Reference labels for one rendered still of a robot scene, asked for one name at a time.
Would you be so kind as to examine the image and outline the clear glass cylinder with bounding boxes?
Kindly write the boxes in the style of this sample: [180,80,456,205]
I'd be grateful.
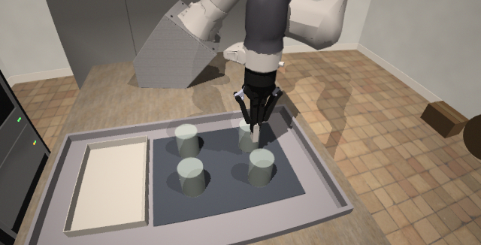
[175,124,199,159]
[177,157,205,198]
[238,119,259,153]
[248,149,274,187]

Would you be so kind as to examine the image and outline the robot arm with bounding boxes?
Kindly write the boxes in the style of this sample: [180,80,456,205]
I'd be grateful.
[177,0,348,73]

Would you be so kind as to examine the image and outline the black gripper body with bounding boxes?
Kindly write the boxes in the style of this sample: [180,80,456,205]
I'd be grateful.
[242,67,277,101]

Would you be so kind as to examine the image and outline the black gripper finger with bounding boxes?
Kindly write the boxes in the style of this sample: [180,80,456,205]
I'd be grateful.
[256,87,283,142]
[234,89,259,142]

